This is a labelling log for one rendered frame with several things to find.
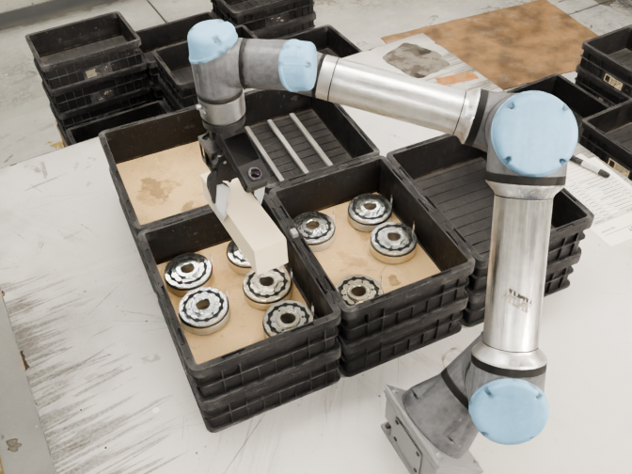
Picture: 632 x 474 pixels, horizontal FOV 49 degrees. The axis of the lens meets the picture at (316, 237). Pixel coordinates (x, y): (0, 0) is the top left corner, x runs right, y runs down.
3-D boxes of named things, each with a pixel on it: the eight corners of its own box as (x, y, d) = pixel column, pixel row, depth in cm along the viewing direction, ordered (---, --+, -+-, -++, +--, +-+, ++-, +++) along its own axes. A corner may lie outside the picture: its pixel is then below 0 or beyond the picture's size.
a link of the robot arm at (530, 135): (531, 415, 118) (563, 92, 108) (548, 459, 104) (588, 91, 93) (461, 408, 120) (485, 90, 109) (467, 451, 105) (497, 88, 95)
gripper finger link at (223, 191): (213, 205, 129) (220, 164, 124) (226, 224, 126) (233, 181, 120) (197, 207, 128) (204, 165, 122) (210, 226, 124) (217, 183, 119)
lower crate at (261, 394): (344, 384, 145) (344, 350, 136) (209, 439, 137) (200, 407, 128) (273, 260, 171) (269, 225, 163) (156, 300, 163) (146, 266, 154)
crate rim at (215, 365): (344, 323, 130) (344, 315, 129) (193, 381, 122) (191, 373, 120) (266, 197, 156) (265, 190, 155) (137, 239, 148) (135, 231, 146)
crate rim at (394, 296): (477, 271, 139) (479, 263, 137) (344, 323, 130) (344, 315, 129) (382, 161, 165) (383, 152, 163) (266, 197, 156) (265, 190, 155)
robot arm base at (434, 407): (471, 454, 131) (509, 420, 128) (445, 463, 118) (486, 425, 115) (420, 392, 138) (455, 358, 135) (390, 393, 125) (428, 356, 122)
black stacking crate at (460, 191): (583, 256, 154) (596, 219, 146) (471, 301, 146) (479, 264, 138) (481, 158, 180) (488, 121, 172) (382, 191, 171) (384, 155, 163)
